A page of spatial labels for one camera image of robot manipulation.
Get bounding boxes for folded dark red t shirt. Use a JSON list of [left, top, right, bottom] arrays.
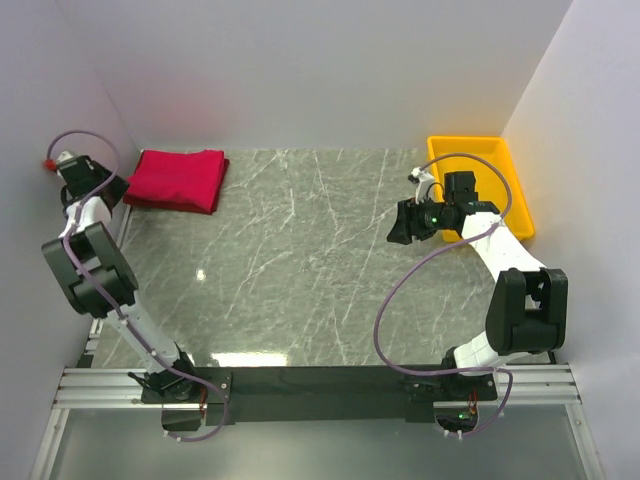
[[122, 158, 231, 217]]

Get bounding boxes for yellow plastic tray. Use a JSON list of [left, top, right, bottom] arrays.
[[427, 136, 535, 241]]

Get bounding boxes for black base beam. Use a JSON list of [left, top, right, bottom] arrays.
[[139, 363, 501, 426]]

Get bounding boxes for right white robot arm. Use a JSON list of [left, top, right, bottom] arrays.
[[387, 168, 569, 399]]

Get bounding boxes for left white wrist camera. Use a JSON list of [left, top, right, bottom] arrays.
[[43, 150, 76, 172]]

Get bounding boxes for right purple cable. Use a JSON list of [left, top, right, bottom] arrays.
[[373, 152, 514, 439]]

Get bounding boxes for aluminium frame rail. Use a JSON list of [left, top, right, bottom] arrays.
[[31, 202, 581, 479]]

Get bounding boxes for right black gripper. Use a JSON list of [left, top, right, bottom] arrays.
[[386, 194, 452, 245]]

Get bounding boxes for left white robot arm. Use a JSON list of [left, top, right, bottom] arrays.
[[41, 151, 200, 402]]

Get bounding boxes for pink t shirt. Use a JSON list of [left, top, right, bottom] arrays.
[[124, 148, 226, 211]]

